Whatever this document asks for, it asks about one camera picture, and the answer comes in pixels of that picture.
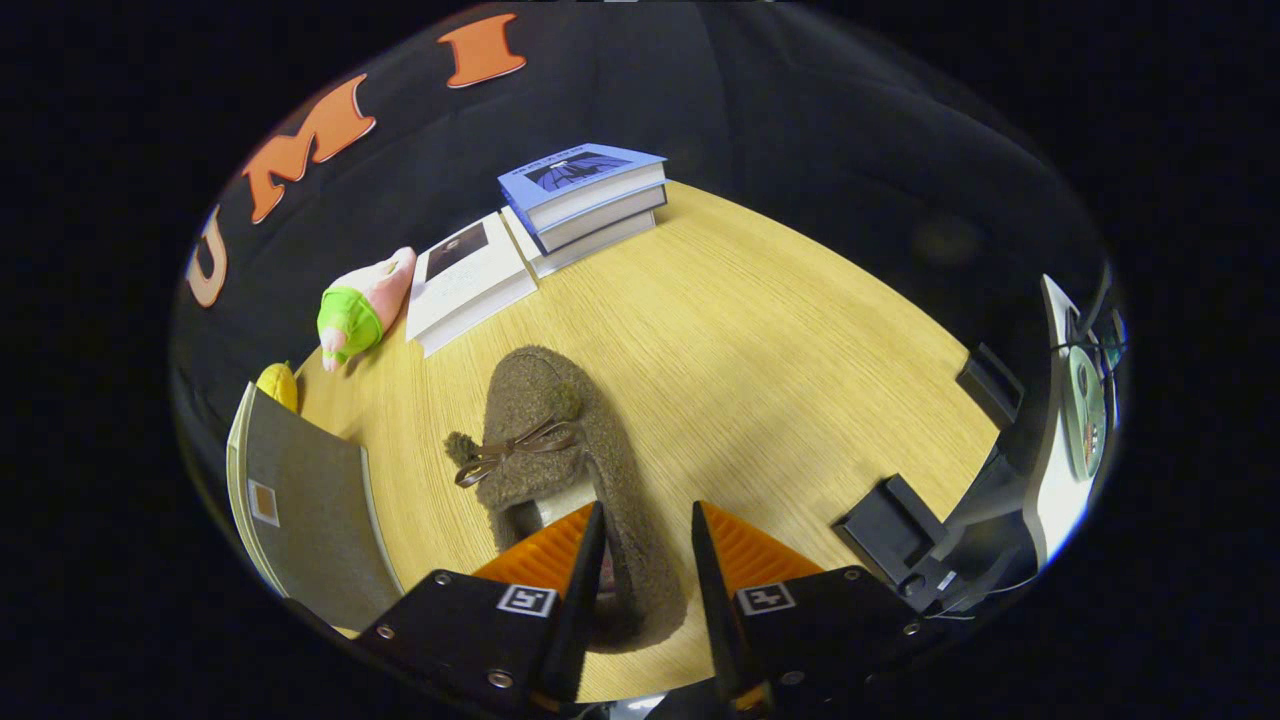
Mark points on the blue-edged thick book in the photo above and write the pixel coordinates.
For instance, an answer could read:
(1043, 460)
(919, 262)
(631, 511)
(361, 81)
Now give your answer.
(610, 220)

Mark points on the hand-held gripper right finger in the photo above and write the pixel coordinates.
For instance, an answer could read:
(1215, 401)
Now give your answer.
(830, 620)

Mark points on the blue cover book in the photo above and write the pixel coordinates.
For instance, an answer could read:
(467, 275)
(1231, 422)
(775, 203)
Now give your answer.
(570, 172)

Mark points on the grey fabric storage box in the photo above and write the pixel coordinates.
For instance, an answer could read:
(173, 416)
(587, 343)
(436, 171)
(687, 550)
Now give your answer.
(310, 520)

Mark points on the brown fuzzy shoe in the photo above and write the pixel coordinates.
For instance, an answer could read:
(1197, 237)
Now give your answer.
(530, 400)

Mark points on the yellow knitted ball toy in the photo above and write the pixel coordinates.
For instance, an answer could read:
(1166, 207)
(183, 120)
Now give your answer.
(278, 385)

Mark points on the pink plush toy green shirt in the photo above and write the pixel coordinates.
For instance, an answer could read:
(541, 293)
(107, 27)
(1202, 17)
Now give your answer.
(355, 310)

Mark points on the white book with portrait photo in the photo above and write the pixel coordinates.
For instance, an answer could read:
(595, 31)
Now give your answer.
(470, 285)

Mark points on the black and white device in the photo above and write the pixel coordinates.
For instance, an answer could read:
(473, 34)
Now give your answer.
(1000, 520)

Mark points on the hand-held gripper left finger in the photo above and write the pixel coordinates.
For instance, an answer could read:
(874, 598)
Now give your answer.
(460, 630)

